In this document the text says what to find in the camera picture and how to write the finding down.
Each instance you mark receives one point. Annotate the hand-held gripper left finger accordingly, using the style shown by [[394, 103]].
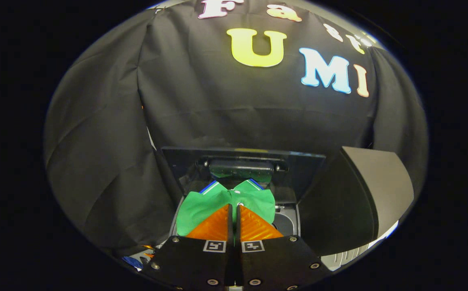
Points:
[[193, 262]]

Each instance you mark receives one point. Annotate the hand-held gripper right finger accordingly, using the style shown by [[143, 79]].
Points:
[[278, 262]]

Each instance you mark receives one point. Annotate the green polo shirt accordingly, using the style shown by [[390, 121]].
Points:
[[201, 206]]

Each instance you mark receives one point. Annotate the black backdrop cloth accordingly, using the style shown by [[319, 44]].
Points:
[[201, 105]]

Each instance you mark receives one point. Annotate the beige cabinet with black frame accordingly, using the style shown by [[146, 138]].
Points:
[[383, 182]]

